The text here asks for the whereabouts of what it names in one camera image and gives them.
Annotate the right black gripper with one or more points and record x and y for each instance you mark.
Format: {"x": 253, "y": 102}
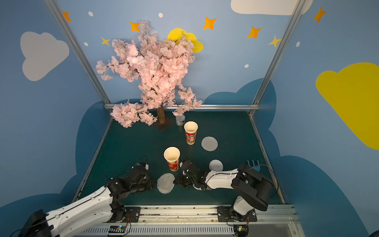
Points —
{"x": 183, "y": 177}

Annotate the small circuit board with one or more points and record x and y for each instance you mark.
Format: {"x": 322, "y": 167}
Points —
{"x": 241, "y": 231}
{"x": 117, "y": 230}

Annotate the aluminium front rail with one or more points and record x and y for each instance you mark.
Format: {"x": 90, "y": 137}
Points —
{"x": 202, "y": 221}

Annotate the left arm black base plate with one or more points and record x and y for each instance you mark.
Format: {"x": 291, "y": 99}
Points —
{"x": 126, "y": 214}

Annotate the blue garden fork wooden handle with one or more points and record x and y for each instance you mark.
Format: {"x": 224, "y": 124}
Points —
{"x": 254, "y": 164}

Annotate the white cup lid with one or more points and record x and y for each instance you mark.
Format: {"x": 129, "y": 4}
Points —
{"x": 216, "y": 165}

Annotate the pink cherry blossom tree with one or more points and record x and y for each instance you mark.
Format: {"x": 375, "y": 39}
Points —
{"x": 160, "y": 65}

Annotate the round leak-proof paper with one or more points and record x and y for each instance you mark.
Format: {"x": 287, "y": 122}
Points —
{"x": 165, "y": 183}
{"x": 209, "y": 143}

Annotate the right aluminium frame post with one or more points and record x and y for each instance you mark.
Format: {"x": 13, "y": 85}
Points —
{"x": 287, "y": 34}

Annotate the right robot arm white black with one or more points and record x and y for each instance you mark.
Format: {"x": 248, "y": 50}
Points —
{"x": 252, "y": 187}

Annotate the back aluminium frame bar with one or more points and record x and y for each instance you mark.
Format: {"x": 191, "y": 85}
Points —
{"x": 227, "y": 107}

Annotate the right small circuit board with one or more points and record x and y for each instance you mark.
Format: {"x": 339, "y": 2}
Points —
{"x": 241, "y": 231}

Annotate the brown square tree base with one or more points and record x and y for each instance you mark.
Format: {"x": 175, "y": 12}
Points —
{"x": 162, "y": 126}

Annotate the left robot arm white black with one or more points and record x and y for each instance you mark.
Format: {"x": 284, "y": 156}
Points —
{"x": 101, "y": 206}

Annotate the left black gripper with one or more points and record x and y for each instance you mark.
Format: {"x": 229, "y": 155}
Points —
{"x": 143, "y": 180}

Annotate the aluminium frame post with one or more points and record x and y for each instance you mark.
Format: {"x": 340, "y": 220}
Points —
{"x": 64, "y": 25}
{"x": 287, "y": 34}

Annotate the left small circuit board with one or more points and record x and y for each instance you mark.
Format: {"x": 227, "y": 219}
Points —
{"x": 117, "y": 230}

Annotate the left aluminium frame post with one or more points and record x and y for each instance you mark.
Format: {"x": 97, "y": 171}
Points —
{"x": 64, "y": 25}

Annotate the silver tin can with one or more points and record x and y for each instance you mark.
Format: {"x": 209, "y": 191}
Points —
{"x": 180, "y": 120}

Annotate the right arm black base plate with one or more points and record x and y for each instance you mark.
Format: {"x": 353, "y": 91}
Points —
{"x": 228, "y": 214}

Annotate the red paper cup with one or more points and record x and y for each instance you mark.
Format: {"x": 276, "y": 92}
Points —
{"x": 172, "y": 155}
{"x": 191, "y": 128}

